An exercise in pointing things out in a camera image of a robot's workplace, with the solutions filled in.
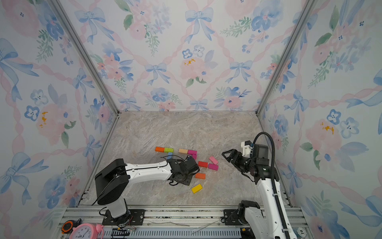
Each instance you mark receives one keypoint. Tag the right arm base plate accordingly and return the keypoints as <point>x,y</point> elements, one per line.
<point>232,217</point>

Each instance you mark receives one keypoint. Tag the light pink block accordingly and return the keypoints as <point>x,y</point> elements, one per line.
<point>213,160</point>

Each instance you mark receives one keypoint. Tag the tan wooden block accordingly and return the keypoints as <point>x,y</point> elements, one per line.
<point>183,151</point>

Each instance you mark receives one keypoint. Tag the red block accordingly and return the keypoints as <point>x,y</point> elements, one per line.
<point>203,164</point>

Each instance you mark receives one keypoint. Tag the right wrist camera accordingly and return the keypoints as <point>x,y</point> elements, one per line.
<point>247,148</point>

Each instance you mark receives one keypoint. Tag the orange block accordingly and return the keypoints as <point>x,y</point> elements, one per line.
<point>200,176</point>
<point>160,149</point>

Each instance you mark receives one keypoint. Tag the pink alarm clock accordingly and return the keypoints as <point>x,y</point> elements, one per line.
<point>87,231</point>

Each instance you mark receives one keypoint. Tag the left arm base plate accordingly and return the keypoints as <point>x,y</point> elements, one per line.
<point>133,217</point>

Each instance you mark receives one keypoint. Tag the magenta block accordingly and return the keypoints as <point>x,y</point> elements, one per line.
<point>213,166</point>
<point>193,152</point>

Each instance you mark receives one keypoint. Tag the aluminium left corner post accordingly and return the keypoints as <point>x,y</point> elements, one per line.
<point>81,50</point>

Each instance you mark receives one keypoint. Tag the aluminium corner post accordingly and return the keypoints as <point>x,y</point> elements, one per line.
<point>81,50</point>
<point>301,24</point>

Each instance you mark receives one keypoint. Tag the green block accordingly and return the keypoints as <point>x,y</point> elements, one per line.
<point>168,149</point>

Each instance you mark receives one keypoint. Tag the aluminium front rail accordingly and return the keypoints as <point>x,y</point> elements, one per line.
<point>173,222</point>

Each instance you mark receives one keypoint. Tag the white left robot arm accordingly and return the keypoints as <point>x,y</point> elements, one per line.
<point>111,182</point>

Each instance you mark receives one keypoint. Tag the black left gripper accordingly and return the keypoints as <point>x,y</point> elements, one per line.
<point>188,181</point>

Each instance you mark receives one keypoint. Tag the aluminium right corner post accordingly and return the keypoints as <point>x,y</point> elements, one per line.
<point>301,24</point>

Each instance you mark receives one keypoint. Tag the yellow block front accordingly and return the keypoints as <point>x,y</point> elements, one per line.
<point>197,188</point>

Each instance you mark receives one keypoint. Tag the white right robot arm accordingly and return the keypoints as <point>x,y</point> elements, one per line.
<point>271,222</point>

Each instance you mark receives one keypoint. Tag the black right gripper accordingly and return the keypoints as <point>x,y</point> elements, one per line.
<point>234,152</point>

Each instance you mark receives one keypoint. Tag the orange black tape measure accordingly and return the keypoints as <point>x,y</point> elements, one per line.
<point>69,225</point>

